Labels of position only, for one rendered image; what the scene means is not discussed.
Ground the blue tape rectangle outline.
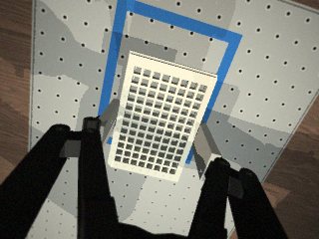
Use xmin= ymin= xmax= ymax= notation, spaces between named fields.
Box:
xmin=98 ymin=0 xmax=243 ymax=122

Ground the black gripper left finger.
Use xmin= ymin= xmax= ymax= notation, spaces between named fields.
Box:
xmin=0 ymin=99 xmax=122 ymax=239

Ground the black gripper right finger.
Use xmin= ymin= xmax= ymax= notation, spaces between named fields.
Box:
xmin=187 ymin=121 xmax=288 ymax=239

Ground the grey perforated plate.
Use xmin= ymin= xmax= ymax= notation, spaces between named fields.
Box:
xmin=26 ymin=0 xmax=319 ymax=239

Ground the white well plate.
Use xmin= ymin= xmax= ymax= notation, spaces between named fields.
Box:
xmin=108 ymin=50 xmax=217 ymax=182

